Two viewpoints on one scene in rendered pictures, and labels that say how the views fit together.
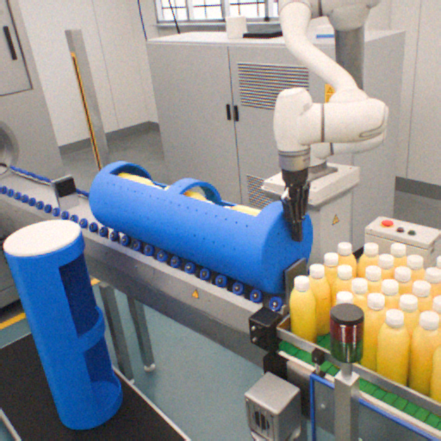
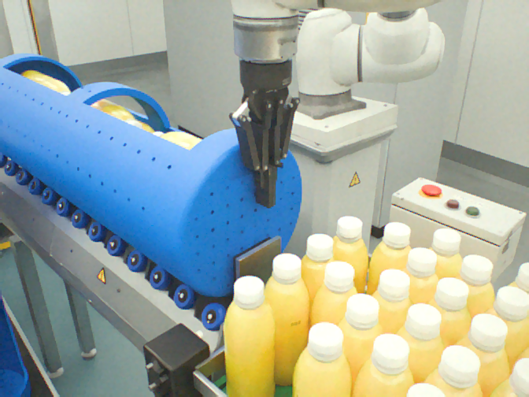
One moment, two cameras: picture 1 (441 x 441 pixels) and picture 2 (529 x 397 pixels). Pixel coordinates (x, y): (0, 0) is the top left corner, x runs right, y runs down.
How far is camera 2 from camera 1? 0.68 m
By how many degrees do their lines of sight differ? 2
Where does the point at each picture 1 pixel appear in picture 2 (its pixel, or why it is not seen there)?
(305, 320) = (249, 365)
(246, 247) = (162, 207)
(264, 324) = (168, 364)
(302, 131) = not seen: outside the picture
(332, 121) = not seen: outside the picture
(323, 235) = (334, 201)
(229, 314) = (144, 319)
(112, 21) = not seen: outside the picture
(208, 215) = (113, 142)
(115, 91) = (133, 11)
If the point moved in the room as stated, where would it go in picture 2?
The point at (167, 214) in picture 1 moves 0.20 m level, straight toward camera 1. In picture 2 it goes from (57, 135) to (30, 179)
